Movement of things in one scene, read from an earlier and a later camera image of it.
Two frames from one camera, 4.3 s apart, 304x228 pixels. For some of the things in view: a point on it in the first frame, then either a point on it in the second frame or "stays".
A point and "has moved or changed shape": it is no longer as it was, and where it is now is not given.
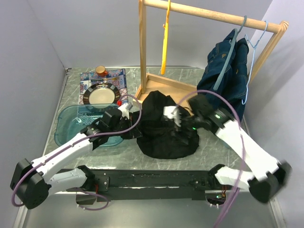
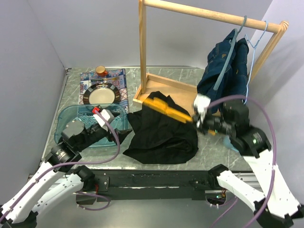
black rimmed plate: [101, 96] stays
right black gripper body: [188, 123] to [208, 123]
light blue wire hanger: [254, 47] stays
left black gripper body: [128, 124] to [108, 134]
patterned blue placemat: [117, 77] stays
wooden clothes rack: [147, 83] stays
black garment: [160, 138] has moved or changed shape
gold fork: [104, 79] stays
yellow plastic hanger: [165, 39] to [160, 105]
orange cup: [100, 70] stays
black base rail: [152, 184] stays
